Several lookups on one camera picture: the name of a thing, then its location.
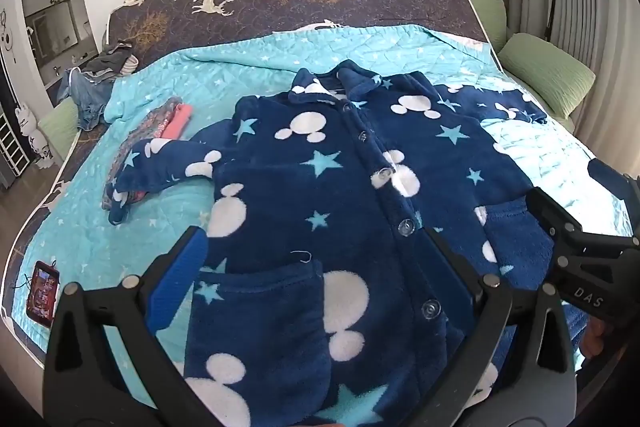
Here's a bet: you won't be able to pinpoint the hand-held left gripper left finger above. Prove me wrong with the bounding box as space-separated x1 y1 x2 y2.
42 226 209 427

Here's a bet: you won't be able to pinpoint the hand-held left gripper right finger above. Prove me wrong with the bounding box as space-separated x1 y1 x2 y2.
425 227 578 427

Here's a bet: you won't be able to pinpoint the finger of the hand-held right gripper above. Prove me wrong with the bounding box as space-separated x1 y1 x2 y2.
586 158 640 208
524 187 585 254

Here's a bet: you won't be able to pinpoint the navy fleece star-print jacket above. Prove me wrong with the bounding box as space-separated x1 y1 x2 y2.
107 59 553 427

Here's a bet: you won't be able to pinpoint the grey clothes pile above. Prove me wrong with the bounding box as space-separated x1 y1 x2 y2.
81 38 142 81

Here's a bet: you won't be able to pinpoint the person's right hand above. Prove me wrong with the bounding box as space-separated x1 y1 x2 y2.
580 314 611 359

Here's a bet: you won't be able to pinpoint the large green pillow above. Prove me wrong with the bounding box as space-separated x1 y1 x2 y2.
499 32 597 120

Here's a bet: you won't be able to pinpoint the red-cased phone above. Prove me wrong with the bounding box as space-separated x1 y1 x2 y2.
25 259 62 324

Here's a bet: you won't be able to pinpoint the folded pink garment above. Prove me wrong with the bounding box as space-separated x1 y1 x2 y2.
159 103 194 141

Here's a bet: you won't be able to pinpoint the folded floral garment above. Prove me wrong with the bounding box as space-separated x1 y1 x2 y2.
101 96 184 214

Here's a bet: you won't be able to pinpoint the green seat cushion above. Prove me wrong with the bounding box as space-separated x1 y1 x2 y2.
37 98 82 168

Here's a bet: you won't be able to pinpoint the blue jeans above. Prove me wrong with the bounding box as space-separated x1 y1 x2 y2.
56 67 119 132

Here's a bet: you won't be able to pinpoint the white shoe rack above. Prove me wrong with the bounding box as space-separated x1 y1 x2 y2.
0 107 32 180

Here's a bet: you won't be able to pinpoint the small green pillow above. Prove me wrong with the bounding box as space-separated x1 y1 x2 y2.
462 0 510 54

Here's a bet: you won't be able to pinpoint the light blue star quilt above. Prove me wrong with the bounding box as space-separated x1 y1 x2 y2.
10 24 636 427

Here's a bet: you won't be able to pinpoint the white arched mirror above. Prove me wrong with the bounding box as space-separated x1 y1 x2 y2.
20 0 100 90

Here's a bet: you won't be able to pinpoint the thin black cable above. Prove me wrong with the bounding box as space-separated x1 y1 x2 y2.
9 258 58 299

